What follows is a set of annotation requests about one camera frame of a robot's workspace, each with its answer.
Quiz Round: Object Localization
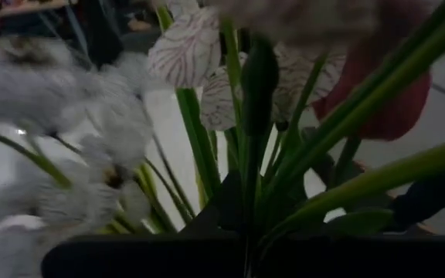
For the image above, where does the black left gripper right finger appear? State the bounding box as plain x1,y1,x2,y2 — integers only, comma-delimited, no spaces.
251,181,445,278

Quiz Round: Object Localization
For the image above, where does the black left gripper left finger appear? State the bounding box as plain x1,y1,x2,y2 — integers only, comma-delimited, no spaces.
40,171,246,278

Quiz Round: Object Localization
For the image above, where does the red artificial tulip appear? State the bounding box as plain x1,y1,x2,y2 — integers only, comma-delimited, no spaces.
239,0,445,278
313,36,434,190

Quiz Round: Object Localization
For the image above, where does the white flower bunch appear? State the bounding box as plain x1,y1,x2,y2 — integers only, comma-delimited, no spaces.
0,0,378,278

